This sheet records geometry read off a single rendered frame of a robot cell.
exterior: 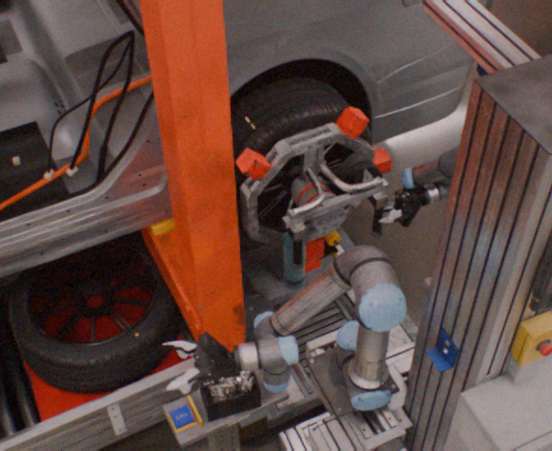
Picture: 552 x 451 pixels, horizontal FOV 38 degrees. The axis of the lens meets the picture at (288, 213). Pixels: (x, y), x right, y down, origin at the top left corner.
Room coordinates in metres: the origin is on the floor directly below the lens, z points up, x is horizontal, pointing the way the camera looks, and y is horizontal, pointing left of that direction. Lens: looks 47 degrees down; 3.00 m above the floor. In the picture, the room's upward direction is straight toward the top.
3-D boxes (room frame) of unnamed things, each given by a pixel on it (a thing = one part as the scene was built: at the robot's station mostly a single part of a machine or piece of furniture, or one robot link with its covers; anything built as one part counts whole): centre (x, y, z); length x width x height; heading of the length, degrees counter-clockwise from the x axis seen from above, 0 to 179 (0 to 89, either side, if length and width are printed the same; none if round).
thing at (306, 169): (1.99, -0.05, 1.03); 0.19 x 0.18 x 0.11; 27
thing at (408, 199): (2.08, -0.46, 0.86); 0.12 x 0.08 x 0.09; 118
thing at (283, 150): (2.14, -0.08, 0.85); 0.54 x 0.07 x 0.54; 117
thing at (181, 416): (1.39, 0.38, 0.47); 0.07 x 0.07 x 0.02; 27
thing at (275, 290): (2.29, 0.00, 0.32); 0.40 x 0.30 x 0.28; 117
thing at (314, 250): (2.18, -0.06, 0.48); 0.16 x 0.12 x 0.17; 27
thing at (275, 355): (1.17, 0.03, 1.21); 0.11 x 0.08 x 0.09; 101
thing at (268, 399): (1.47, 0.23, 0.44); 0.43 x 0.17 x 0.03; 117
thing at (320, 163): (2.08, -0.22, 1.03); 0.19 x 0.18 x 0.11; 27
